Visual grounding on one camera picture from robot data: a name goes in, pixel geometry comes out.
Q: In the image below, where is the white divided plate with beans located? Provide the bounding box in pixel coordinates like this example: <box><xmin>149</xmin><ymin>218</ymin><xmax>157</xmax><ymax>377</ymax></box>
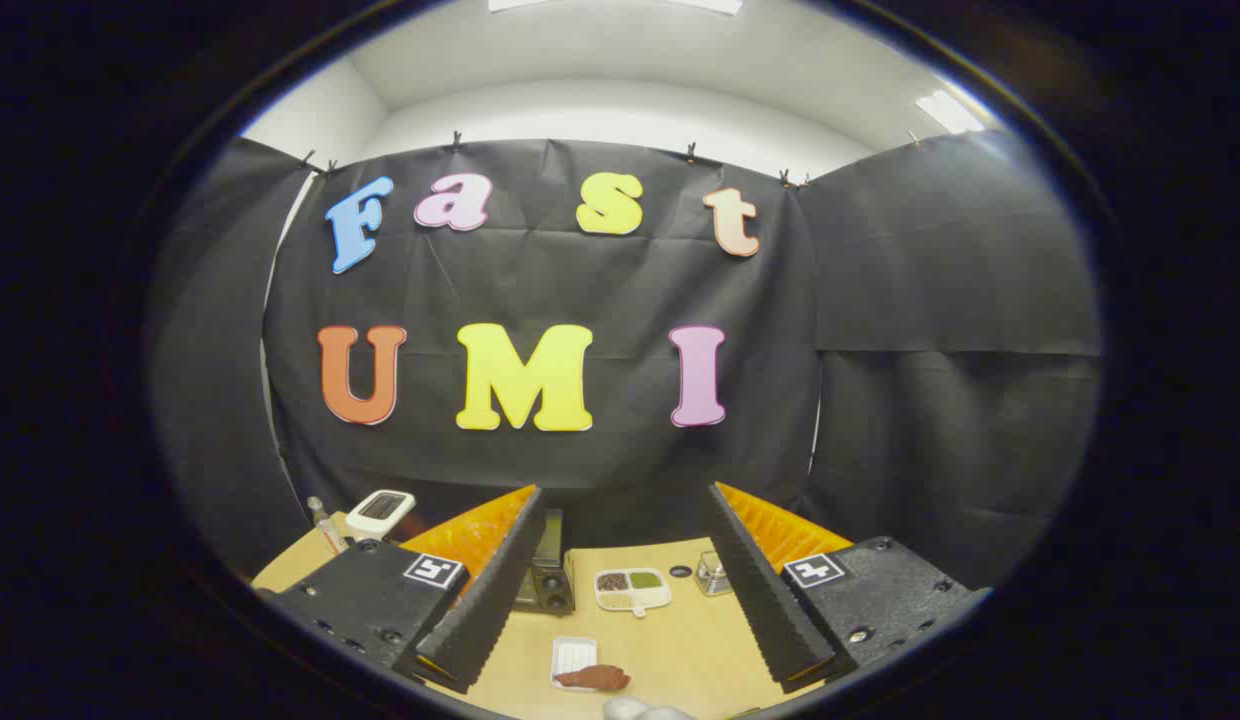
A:
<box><xmin>594</xmin><ymin>568</ymin><xmax>672</xmax><ymax>618</ymax></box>

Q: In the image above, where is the small white rectangular tray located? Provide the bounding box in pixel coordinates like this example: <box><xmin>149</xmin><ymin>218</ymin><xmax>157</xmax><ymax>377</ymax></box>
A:
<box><xmin>550</xmin><ymin>636</ymin><xmax>598</xmax><ymax>691</ymax></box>

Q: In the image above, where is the black toaster oven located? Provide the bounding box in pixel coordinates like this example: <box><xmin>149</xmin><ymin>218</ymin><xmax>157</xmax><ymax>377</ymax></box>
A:
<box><xmin>513</xmin><ymin>508</ymin><xmax>577</xmax><ymax>615</ymax></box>

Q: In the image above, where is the reddish brown meat piece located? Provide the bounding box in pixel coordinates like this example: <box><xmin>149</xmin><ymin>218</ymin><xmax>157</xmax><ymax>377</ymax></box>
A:
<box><xmin>554</xmin><ymin>664</ymin><xmax>631</xmax><ymax>692</ymax></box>

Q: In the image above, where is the white toaster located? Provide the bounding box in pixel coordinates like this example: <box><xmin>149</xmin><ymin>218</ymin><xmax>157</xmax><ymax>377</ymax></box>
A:
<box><xmin>345</xmin><ymin>489</ymin><xmax>417</xmax><ymax>541</ymax></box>

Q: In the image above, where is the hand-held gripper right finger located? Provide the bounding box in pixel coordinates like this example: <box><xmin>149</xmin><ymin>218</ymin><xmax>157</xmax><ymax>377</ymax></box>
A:
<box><xmin>705</xmin><ymin>482</ymin><xmax>991</xmax><ymax>694</ymax></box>

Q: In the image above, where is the black backdrop cloth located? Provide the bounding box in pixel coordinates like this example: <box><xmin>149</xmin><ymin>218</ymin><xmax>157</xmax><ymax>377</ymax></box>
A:
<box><xmin>150</xmin><ymin>130</ymin><xmax>1103</xmax><ymax>591</ymax></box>

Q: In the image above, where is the ceiling light panel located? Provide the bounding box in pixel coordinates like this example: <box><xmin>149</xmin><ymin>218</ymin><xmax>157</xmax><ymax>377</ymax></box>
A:
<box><xmin>915</xmin><ymin>90</ymin><xmax>986</xmax><ymax>134</ymax></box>
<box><xmin>488</xmin><ymin>0</ymin><xmax>744</xmax><ymax>15</ymax></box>

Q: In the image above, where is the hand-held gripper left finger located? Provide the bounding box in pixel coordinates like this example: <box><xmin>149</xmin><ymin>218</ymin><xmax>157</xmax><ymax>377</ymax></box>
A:
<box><xmin>263</xmin><ymin>485</ymin><xmax>548</xmax><ymax>694</ymax></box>

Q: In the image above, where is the small clear bottle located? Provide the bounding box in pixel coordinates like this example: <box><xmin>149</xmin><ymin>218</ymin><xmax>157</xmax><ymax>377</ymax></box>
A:
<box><xmin>307</xmin><ymin>497</ymin><xmax>349</xmax><ymax>554</ymax></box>

